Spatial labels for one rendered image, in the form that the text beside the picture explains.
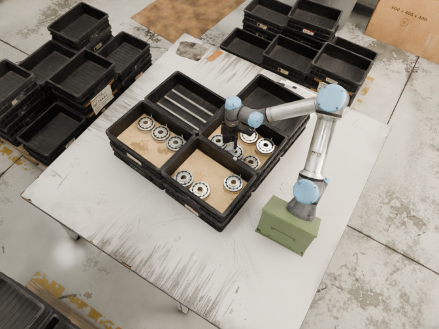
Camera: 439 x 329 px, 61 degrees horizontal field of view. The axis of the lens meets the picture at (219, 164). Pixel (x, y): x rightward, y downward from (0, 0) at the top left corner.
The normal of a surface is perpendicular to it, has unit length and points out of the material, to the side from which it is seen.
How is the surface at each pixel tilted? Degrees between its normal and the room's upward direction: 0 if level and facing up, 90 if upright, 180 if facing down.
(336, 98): 39
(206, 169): 0
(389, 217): 0
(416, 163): 0
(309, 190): 54
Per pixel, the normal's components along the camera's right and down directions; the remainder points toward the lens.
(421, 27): -0.48, 0.55
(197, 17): 0.07, -0.54
